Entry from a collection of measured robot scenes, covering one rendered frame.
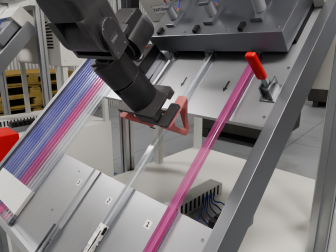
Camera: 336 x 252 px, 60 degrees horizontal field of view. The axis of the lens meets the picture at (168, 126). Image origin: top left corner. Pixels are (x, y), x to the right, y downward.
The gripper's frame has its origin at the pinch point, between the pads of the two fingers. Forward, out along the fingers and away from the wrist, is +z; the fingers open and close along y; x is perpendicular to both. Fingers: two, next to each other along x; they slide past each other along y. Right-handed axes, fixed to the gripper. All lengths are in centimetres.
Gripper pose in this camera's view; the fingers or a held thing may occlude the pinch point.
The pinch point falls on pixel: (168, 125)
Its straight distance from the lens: 58.1
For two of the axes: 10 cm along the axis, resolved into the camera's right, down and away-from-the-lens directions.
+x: -4.9, 8.2, -3.0
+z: 5.0, 5.5, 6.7
